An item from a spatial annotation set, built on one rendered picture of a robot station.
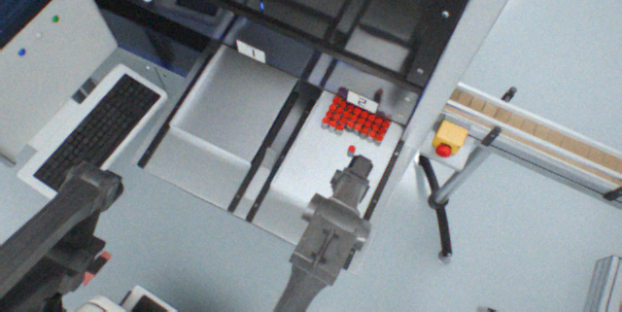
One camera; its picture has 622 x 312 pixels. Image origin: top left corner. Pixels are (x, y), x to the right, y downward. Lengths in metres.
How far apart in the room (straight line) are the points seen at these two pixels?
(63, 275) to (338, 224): 0.54
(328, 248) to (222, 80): 0.94
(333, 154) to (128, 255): 1.19
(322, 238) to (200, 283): 1.59
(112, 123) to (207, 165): 0.33
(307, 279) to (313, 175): 0.73
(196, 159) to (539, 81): 1.85
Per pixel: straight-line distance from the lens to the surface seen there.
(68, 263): 1.20
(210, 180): 1.58
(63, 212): 1.04
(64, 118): 1.85
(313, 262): 0.85
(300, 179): 1.57
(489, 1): 1.03
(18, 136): 1.80
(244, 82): 1.69
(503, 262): 2.57
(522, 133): 1.65
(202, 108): 1.67
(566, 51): 3.08
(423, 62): 1.25
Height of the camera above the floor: 2.38
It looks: 67 degrees down
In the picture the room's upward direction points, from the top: 5 degrees clockwise
